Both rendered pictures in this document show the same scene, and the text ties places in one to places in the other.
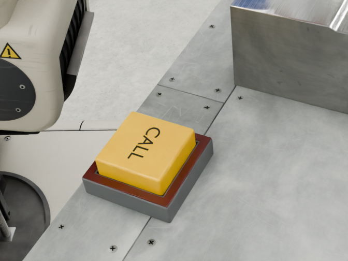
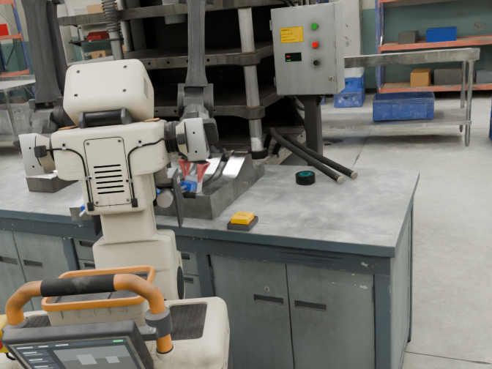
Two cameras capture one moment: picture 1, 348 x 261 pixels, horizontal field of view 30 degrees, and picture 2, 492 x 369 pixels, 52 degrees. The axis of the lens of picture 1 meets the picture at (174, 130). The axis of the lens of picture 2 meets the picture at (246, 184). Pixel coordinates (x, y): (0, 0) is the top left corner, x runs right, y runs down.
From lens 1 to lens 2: 1.68 m
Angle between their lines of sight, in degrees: 82
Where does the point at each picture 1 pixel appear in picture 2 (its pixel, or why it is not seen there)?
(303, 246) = (263, 209)
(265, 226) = (258, 213)
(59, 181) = not seen: outside the picture
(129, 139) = (240, 217)
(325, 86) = (222, 203)
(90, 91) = not seen: outside the picture
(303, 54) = (219, 198)
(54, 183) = not seen: outside the picture
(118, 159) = (247, 217)
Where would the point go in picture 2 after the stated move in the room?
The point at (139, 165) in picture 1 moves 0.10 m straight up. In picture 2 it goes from (249, 214) to (246, 186)
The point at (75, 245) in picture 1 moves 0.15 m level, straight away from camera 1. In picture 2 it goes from (265, 229) to (223, 242)
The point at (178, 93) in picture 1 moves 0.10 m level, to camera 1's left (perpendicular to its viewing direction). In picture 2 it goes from (214, 225) to (218, 237)
